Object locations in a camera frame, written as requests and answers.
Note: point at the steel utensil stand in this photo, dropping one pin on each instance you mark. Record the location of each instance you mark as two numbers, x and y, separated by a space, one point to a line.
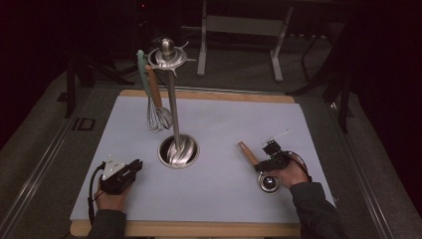
173 109

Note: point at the white paper sheet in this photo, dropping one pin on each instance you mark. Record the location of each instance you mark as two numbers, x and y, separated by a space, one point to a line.
225 113

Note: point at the black floor bracket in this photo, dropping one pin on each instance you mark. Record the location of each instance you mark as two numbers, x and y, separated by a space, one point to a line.
83 123

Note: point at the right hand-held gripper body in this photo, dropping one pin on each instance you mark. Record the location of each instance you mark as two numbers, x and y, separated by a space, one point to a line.
280 157

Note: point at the black metal stand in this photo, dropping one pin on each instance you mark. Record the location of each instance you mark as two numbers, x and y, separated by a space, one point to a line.
343 99
71 86

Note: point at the person's left hand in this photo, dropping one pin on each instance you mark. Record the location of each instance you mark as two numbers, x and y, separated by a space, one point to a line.
111 202

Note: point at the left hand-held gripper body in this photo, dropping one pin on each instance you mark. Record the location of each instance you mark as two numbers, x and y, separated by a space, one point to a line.
114 182

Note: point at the person's right hand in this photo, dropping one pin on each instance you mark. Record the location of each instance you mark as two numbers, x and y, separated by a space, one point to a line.
293 176

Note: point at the white metal frame stand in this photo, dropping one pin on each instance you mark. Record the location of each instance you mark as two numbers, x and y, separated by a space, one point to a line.
245 25

